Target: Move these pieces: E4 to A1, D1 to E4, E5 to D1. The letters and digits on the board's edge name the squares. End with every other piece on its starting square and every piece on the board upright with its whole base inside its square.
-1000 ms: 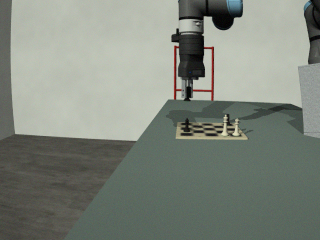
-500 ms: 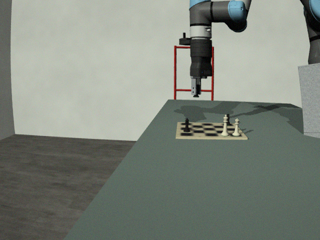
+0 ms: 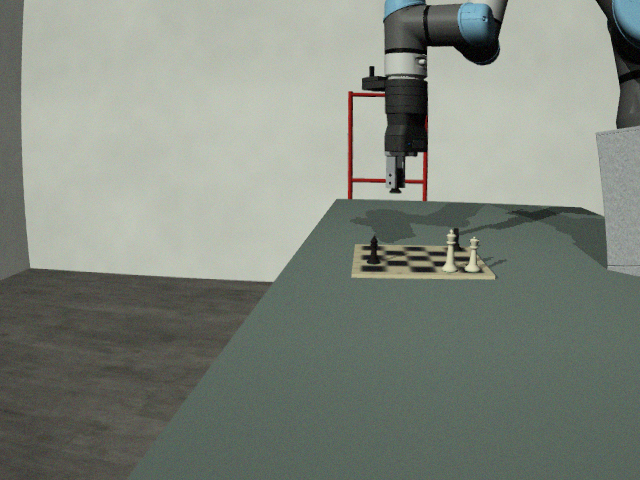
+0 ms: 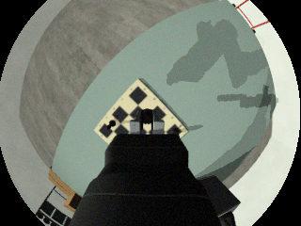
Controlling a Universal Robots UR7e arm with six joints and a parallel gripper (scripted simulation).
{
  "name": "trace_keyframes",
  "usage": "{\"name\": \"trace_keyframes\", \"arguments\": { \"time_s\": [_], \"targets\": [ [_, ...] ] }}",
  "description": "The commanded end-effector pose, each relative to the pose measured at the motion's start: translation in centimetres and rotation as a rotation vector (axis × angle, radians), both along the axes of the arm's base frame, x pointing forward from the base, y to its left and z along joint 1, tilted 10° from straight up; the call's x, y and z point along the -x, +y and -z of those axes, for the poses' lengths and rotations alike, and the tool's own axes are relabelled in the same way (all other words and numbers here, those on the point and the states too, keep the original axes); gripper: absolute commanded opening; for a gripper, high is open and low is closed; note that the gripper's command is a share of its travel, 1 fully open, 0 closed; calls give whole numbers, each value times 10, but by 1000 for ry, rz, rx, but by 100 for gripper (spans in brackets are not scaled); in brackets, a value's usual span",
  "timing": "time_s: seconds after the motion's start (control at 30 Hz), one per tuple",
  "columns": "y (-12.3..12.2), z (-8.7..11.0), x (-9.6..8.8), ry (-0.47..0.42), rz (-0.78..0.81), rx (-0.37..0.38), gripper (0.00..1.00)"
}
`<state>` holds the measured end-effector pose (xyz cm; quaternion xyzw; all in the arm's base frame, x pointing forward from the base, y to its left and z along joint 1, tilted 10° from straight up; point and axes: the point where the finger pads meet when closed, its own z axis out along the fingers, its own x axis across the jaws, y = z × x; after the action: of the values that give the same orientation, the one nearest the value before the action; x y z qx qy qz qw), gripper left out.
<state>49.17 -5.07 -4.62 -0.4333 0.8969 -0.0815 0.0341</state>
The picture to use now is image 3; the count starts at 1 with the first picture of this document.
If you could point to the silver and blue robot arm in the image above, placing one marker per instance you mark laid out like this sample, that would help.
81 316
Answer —
471 25

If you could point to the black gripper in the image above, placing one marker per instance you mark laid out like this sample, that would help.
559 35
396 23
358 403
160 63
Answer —
406 94

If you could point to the black and cream chessboard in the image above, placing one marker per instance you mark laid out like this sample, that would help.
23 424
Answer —
414 262

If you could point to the white chess king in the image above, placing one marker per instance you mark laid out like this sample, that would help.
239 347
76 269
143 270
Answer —
450 265

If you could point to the white queen chess piece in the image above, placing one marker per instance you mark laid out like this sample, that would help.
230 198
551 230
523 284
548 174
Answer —
472 266

